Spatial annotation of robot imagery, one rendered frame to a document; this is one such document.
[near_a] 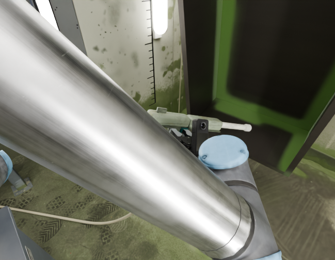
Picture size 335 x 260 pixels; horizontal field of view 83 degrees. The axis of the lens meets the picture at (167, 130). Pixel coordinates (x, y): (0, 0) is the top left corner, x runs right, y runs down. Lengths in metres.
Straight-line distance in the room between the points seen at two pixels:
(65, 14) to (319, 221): 1.85
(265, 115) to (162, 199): 1.23
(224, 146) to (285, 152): 0.86
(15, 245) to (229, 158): 0.64
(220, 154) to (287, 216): 1.20
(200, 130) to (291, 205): 1.13
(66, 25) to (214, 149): 1.00
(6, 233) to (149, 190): 0.68
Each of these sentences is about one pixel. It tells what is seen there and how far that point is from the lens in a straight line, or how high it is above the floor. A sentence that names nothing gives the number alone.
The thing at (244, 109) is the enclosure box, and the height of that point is 0.53.
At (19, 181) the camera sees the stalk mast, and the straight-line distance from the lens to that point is 1.76.
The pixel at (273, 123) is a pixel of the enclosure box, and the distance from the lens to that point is 1.33.
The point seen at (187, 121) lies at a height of 0.84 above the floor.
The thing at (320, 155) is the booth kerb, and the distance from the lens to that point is 1.90.
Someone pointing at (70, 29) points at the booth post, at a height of 1.01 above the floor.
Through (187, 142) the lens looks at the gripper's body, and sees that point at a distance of 0.59.
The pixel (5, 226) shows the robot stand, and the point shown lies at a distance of 0.82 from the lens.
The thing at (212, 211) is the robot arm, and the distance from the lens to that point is 0.21.
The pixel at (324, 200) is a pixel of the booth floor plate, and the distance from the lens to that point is 1.74.
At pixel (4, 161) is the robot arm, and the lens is 0.70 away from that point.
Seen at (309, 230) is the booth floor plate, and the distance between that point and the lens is 1.55.
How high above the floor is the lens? 1.24
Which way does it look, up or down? 40 degrees down
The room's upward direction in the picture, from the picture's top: straight up
